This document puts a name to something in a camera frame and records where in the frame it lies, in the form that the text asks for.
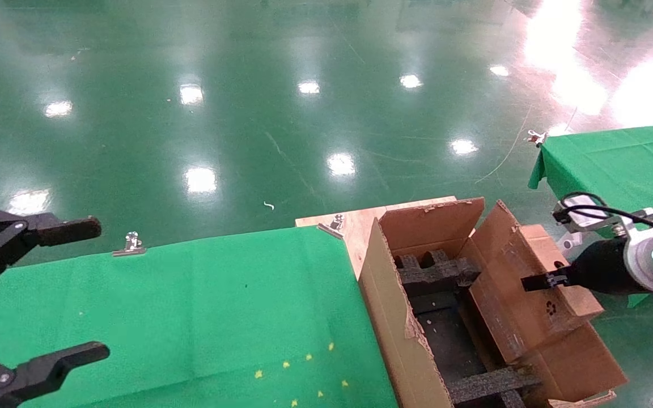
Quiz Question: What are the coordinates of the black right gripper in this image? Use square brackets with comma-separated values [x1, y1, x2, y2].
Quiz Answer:
[521, 238, 653, 295]

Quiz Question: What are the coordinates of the small brown cardboard box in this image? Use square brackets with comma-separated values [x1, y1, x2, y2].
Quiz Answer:
[467, 224, 605, 364]

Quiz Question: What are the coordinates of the large open cardboard carton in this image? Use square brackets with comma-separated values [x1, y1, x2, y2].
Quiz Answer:
[358, 195, 627, 408]

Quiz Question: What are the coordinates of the white table leg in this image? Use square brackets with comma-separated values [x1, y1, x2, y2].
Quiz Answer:
[556, 231, 583, 253]

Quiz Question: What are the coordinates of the black foam insert block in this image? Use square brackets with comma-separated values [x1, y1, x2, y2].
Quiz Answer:
[446, 365, 542, 408]
[392, 249, 481, 298]

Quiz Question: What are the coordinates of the black foam base pad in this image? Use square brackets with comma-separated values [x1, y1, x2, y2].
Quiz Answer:
[409, 292, 489, 383]

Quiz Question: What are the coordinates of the green table cloth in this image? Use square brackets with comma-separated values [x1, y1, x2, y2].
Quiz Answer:
[0, 226, 398, 408]
[528, 122, 653, 309]

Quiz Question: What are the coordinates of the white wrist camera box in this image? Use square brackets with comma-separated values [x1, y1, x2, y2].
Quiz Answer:
[553, 195, 608, 234]

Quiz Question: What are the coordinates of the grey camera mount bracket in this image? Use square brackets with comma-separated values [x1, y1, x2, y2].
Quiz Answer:
[607, 207, 653, 239]

